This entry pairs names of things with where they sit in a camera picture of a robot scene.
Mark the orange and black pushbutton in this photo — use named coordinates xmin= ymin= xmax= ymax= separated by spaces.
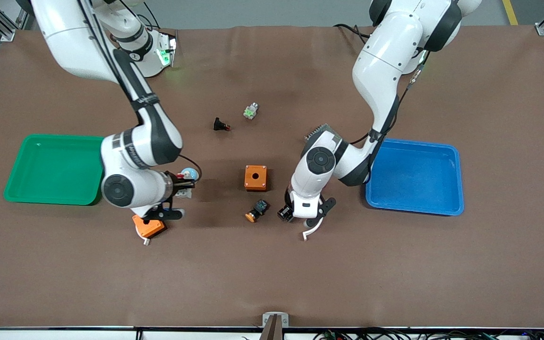
xmin=245 ymin=199 xmax=269 ymax=223

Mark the orange button box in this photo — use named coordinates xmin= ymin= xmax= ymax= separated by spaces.
xmin=244 ymin=165 xmax=268 ymax=192
xmin=132 ymin=214 xmax=166 ymax=239

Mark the brown table mat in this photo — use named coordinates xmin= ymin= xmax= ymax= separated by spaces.
xmin=0 ymin=25 xmax=544 ymax=329

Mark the metal mesh power supply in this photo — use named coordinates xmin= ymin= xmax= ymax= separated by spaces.
xmin=304 ymin=123 xmax=336 ymax=143

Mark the blue plastic tray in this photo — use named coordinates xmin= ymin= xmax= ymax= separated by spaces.
xmin=365 ymin=137 xmax=465 ymax=217

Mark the green plastic tray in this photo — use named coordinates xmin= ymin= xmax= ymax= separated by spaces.
xmin=3 ymin=134 xmax=107 ymax=206

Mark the right base connector plate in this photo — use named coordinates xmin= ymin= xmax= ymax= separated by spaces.
xmin=156 ymin=31 xmax=179 ymax=68

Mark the large white curved bracket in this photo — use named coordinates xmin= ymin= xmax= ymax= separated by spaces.
xmin=301 ymin=217 xmax=324 ymax=242

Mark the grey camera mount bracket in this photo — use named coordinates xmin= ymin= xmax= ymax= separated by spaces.
xmin=259 ymin=311 xmax=289 ymax=340

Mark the black cable bundle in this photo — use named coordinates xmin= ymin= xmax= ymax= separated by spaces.
xmin=312 ymin=328 xmax=544 ymax=340

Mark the black right base cable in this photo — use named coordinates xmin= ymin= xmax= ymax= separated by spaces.
xmin=130 ymin=1 xmax=179 ymax=44

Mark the black base cable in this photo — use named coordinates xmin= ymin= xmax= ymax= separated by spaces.
xmin=130 ymin=1 xmax=179 ymax=44
xmin=332 ymin=23 xmax=372 ymax=46

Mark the black left base cable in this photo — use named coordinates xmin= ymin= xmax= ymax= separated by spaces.
xmin=332 ymin=23 xmax=372 ymax=46

